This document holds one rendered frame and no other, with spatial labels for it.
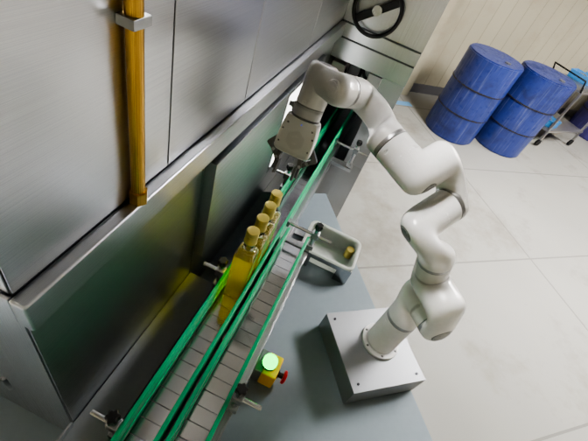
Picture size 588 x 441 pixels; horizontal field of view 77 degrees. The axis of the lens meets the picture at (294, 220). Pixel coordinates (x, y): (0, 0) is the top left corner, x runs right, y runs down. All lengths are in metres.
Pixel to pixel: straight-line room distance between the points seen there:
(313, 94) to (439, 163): 0.33
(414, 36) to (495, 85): 2.81
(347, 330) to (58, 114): 1.04
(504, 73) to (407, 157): 3.76
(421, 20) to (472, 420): 2.03
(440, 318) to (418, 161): 0.38
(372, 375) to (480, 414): 1.38
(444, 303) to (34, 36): 0.86
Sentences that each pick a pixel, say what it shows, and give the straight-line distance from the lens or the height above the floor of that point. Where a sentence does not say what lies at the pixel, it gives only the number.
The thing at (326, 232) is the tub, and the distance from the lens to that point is 1.53.
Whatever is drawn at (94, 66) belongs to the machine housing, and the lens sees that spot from 0.49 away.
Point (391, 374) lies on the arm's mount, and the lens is 1.28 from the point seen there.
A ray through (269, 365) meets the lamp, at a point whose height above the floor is 0.85.
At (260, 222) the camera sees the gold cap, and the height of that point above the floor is 1.16.
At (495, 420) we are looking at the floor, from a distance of 2.60.
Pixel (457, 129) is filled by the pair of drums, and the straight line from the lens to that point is 4.70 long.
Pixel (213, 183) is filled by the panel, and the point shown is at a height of 1.26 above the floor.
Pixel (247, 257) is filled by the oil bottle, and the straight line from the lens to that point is 1.00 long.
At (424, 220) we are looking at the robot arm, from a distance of 0.84.
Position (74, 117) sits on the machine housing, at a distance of 0.49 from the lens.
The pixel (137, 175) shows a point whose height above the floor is 1.46.
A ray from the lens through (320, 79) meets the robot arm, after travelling 0.91.
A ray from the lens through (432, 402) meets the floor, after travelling 2.39.
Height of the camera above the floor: 1.86
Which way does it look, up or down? 43 degrees down
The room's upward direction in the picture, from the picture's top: 22 degrees clockwise
